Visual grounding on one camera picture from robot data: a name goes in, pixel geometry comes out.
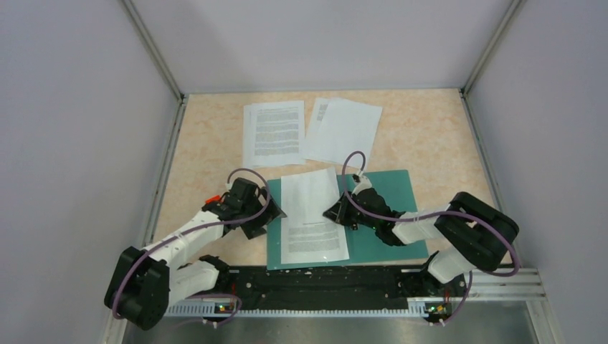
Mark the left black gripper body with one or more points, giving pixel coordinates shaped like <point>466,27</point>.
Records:
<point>252,208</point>

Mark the green file folder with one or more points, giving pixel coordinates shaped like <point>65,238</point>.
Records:
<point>395,197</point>

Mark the printed paper sheet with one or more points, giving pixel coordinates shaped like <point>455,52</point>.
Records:
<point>276,131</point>
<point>318,113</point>
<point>307,237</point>

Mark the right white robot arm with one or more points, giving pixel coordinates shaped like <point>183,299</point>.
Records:
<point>480,236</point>

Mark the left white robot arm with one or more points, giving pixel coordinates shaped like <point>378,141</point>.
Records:
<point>146,282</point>

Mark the red block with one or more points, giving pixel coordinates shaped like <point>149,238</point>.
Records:
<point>213,199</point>

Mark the blank paper sheet middle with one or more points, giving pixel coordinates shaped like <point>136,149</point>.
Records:
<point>347,126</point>

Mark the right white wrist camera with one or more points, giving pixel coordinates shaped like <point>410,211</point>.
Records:
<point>361,183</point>

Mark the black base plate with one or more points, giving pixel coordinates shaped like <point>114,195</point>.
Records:
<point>334,288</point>

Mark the grey slotted cable duct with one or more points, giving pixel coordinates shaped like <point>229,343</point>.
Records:
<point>211,310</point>

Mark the aluminium frame rail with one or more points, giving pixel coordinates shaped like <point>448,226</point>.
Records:
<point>524,286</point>

